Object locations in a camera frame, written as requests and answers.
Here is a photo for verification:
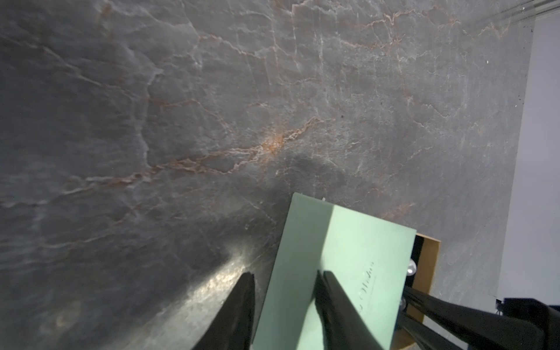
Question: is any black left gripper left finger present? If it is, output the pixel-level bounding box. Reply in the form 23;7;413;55
193;272;255;350

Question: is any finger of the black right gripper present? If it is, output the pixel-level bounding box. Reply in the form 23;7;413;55
397;312;461;350
403;287;545;349

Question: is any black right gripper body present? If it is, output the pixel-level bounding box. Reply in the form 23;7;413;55
497;298;559;350

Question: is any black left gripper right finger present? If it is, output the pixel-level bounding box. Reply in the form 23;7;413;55
314;271;381;350

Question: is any mint green jewelry box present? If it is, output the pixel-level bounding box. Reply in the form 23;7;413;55
252;193;440;349

